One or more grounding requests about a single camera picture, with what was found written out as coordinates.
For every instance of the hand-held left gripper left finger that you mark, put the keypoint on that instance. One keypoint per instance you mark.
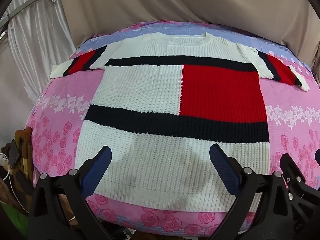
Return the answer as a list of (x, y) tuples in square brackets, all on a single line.
[(96, 172)]

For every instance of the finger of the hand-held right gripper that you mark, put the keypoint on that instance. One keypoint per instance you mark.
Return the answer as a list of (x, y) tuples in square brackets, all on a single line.
[(318, 155), (300, 200)]

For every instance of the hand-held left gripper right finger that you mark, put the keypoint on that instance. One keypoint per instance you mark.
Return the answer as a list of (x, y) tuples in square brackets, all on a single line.
[(225, 170)]

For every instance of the white red navy knit sweater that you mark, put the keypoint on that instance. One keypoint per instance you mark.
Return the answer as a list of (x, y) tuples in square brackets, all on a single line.
[(150, 85)]

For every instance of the brown cloth pile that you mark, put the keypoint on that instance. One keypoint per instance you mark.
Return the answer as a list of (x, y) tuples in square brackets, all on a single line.
[(23, 160)]

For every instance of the pink floral bedsheet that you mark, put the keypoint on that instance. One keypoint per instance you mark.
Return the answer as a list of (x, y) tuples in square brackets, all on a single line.
[(57, 97)]

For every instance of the black phone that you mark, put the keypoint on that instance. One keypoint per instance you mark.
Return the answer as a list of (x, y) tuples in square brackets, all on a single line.
[(13, 153)]

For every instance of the white charger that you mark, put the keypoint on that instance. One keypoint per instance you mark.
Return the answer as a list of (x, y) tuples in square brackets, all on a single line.
[(3, 160)]

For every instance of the white satin curtain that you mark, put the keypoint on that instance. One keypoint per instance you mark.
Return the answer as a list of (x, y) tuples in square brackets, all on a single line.
[(37, 42)]

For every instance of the beige curtain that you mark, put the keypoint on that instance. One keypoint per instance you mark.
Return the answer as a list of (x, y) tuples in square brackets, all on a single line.
[(175, 2)]

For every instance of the grey metal pole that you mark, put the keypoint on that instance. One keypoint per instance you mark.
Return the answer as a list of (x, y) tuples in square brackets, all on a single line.
[(27, 3)]

